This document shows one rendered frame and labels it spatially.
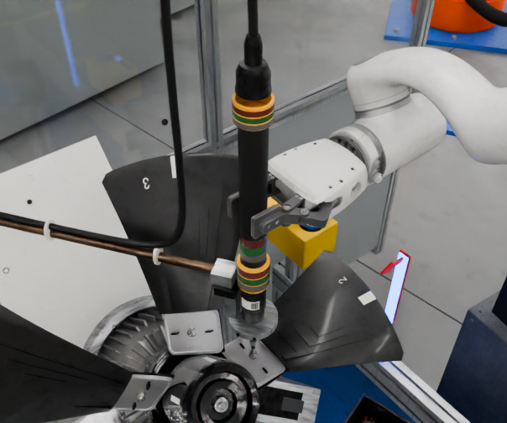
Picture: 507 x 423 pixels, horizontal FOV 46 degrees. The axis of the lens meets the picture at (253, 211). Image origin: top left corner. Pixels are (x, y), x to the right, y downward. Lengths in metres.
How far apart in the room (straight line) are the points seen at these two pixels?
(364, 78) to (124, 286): 0.55
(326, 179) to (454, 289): 2.02
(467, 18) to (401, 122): 3.79
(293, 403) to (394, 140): 0.52
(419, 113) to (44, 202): 0.61
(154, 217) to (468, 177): 2.57
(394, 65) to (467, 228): 2.27
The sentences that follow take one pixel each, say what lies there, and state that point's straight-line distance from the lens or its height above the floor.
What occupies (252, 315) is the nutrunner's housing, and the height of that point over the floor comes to 1.31.
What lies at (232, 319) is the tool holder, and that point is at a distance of 0.85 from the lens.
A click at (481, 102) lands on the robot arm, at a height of 1.61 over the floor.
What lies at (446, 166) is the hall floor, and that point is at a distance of 3.34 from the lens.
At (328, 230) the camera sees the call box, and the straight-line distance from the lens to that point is 1.31.
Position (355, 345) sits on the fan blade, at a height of 1.16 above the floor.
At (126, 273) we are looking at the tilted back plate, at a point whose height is 1.18.
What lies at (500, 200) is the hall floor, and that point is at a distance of 3.22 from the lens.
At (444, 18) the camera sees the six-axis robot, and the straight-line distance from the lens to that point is 4.60.
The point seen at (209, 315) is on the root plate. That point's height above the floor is 1.28.
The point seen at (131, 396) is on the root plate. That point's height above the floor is 1.22.
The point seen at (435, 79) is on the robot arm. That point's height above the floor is 1.62.
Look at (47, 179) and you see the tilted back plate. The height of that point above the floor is 1.33.
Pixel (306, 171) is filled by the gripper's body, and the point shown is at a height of 1.51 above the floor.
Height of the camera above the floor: 1.97
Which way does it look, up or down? 43 degrees down
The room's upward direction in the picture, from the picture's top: straight up
